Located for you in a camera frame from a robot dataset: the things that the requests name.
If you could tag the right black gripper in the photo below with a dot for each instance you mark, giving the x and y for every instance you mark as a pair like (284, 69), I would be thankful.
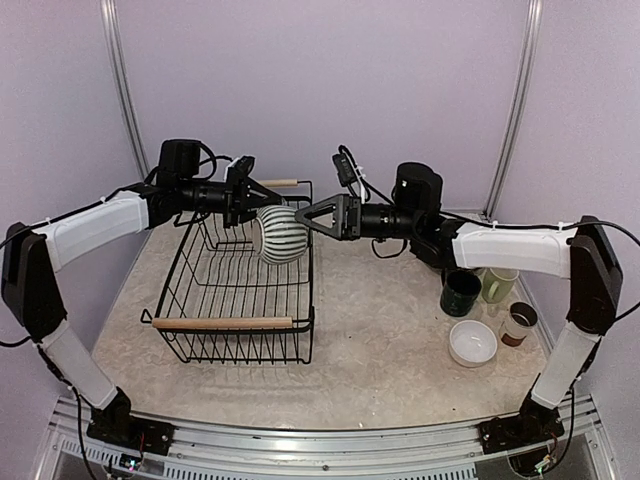
(350, 203)

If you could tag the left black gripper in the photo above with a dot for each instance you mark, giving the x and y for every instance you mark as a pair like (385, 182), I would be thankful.
(235, 210)

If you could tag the black white striped bowl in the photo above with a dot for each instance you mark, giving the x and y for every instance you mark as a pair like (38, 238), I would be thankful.
(277, 237)

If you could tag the black wire dish rack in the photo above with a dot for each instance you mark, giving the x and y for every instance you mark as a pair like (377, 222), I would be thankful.
(221, 303)

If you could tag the dark green mug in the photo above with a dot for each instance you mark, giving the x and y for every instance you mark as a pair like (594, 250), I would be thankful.
(460, 290)

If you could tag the light green mug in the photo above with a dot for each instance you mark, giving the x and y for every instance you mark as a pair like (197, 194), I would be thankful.
(497, 284)

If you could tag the white ceramic bowl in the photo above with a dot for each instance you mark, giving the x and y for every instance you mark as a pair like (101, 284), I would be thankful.
(472, 344)

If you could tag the white brown cup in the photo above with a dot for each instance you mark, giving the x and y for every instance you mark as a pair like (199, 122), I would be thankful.
(519, 323)

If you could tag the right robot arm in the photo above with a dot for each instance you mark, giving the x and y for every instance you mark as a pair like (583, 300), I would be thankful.
(580, 252)

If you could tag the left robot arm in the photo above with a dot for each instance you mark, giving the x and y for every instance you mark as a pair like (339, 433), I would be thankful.
(34, 254)

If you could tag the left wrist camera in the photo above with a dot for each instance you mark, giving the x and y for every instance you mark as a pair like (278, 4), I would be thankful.
(240, 167)

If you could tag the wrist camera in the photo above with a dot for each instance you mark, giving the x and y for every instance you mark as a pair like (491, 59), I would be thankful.
(349, 174)
(240, 167)

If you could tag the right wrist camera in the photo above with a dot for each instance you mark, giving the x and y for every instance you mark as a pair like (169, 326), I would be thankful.
(349, 174)

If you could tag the aluminium front rail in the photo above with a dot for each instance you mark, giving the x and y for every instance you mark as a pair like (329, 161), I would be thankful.
(200, 450)

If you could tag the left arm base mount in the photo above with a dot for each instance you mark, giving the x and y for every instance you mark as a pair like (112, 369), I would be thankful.
(116, 425)

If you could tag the right aluminium corner post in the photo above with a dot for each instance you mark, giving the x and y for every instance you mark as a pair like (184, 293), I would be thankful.
(517, 105)

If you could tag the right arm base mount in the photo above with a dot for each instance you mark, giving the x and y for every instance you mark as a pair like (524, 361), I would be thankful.
(533, 423)

